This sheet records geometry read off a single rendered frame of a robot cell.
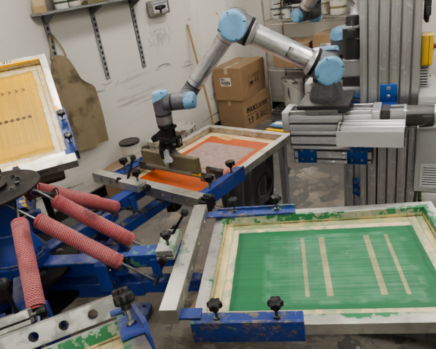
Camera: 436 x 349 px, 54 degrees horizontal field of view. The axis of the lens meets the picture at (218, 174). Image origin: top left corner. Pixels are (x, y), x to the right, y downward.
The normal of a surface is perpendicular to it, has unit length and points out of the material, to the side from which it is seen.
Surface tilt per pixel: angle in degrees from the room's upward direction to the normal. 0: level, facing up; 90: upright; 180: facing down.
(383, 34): 90
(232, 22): 86
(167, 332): 0
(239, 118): 90
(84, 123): 89
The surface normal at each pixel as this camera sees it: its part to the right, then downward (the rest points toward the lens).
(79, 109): 0.40, 0.32
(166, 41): 0.79, 0.15
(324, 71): 0.00, 0.49
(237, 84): -0.53, 0.43
